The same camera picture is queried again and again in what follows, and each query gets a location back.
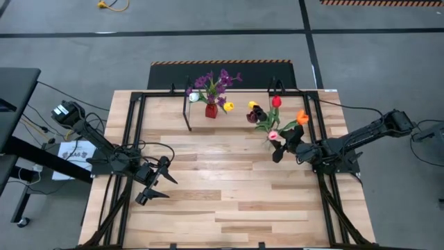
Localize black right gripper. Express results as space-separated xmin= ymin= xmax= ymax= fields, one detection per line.
xmin=270 ymin=125 xmax=322 ymax=165

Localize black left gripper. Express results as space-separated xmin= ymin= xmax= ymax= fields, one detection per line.
xmin=134 ymin=156 xmax=179 ymax=207

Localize orange tulip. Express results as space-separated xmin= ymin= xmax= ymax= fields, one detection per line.
xmin=277 ymin=109 xmax=310 ymax=135

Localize black tulip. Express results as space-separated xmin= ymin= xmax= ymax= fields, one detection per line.
xmin=253 ymin=106 xmax=273 ymax=131

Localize dark maroon tulip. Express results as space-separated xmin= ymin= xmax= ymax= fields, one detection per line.
xmin=246 ymin=110 xmax=270 ymax=132

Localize yellow tulip with red base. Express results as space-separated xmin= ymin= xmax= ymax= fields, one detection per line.
xmin=247 ymin=100 xmax=270 ymax=131

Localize red glass vase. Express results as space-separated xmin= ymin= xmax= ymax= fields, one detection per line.
xmin=205 ymin=103 xmax=219 ymax=119

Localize purple artificial flower bunch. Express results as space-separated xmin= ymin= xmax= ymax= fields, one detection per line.
xmin=185 ymin=68 xmax=244 ymax=108

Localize white blue tulip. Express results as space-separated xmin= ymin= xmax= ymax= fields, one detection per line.
xmin=188 ymin=92 xmax=207 ymax=105

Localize wooden shelf with black frames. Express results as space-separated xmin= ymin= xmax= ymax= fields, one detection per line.
xmin=182 ymin=75 xmax=282 ymax=132

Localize black floor mat striped edge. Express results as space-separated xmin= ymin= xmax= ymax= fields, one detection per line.
xmin=146 ymin=59 xmax=298 ymax=90

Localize white printed paper sheet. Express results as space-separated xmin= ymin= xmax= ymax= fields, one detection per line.
xmin=51 ymin=140 xmax=98 ymax=181

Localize orange black striped floor strip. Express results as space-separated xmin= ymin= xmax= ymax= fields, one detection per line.
xmin=319 ymin=0 xmax=444 ymax=8

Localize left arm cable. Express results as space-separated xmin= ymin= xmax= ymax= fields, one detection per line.
xmin=113 ymin=140 xmax=176 ymax=168

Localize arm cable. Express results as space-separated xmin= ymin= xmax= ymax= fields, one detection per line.
xmin=113 ymin=140 xmax=176 ymax=168
xmin=293 ymin=87 xmax=386 ymax=122

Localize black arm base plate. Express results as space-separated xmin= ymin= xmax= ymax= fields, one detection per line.
xmin=86 ymin=156 xmax=139 ymax=176
xmin=309 ymin=145 xmax=361 ymax=174

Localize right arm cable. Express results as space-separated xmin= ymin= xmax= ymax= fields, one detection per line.
xmin=293 ymin=87 xmax=386 ymax=122

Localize black aluminium rig frame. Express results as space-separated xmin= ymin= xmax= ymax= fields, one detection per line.
xmin=78 ymin=89 xmax=379 ymax=250

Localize black floor stand with cable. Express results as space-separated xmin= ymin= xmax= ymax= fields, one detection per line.
xmin=411 ymin=119 xmax=444 ymax=167

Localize black centre camera stand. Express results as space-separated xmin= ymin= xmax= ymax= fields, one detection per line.
xmin=0 ymin=67 xmax=94 ymax=228

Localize yellow floor cable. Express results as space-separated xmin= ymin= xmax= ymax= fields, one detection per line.
xmin=97 ymin=0 xmax=130 ymax=13

